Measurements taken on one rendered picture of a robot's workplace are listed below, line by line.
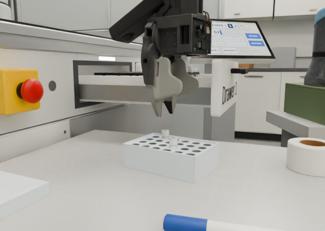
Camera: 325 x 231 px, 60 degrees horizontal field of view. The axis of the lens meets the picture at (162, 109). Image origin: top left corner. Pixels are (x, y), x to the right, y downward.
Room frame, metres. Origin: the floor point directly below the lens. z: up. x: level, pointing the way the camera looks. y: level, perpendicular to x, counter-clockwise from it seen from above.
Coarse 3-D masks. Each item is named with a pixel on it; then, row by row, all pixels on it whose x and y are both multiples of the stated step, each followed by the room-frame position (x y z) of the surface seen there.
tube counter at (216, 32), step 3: (213, 30) 1.66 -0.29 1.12; (216, 30) 1.67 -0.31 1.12; (219, 30) 1.67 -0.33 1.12; (222, 30) 1.68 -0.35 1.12; (225, 30) 1.69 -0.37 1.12; (228, 30) 1.69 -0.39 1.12; (231, 30) 1.70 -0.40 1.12; (234, 30) 1.71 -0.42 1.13; (237, 30) 1.71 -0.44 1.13; (240, 30) 1.72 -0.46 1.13; (216, 33) 1.65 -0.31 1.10; (219, 33) 1.66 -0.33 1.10; (222, 33) 1.67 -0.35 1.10; (225, 33) 1.67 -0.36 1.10; (228, 33) 1.68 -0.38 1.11; (231, 33) 1.68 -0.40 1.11; (234, 33) 1.69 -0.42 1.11; (237, 33) 1.70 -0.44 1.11; (240, 33) 1.70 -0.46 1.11
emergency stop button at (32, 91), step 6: (24, 84) 0.44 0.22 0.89; (30, 84) 0.45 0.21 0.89; (36, 84) 0.46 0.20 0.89; (24, 90) 0.44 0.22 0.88; (30, 90) 0.44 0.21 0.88; (36, 90) 0.45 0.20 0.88; (42, 90) 0.47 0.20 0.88; (24, 96) 0.44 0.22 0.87; (30, 96) 0.44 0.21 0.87; (36, 96) 0.45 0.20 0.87; (42, 96) 0.47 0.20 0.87; (30, 102) 0.45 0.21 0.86; (36, 102) 0.46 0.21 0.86
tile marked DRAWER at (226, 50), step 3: (222, 48) 1.58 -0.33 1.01; (225, 48) 1.59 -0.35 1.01; (228, 48) 1.59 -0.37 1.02; (231, 48) 1.60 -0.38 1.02; (234, 48) 1.60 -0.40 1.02; (225, 51) 1.57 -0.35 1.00; (228, 51) 1.58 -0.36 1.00; (231, 51) 1.58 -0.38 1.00; (234, 51) 1.59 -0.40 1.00; (237, 51) 1.59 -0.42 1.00
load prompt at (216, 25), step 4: (212, 24) 1.70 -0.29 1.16; (216, 24) 1.71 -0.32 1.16; (220, 24) 1.71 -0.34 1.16; (224, 24) 1.72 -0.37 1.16; (228, 24) 1.73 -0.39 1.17; (232, 24) 1.74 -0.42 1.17; (236, 24) 1.75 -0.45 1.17; (216, 28) 1.68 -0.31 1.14; (220, 28) 1.69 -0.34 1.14; (224, 28) 1.70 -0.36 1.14; (228, 28) 1.71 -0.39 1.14; (232, 28) 1.72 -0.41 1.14; (236, 28) 1.73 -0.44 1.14
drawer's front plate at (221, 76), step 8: (216, 64) 0.53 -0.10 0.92; (224, 64) 0.57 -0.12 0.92; (232, 64) 0.68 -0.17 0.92; (216, 72) 0.53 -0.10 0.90; (224, 72) 0.57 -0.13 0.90; (216, 80) 0.53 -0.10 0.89; (224, 80) 0.58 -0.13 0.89; (232, 80) 0.69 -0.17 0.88; (216, 88) 0.53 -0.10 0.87; (216, 96) 0.53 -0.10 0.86; (216, 104) 0.53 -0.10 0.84; (224, 104) 0.59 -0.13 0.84; (232, 104) 0.71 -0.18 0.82; (216, 112) 0.53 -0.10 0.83
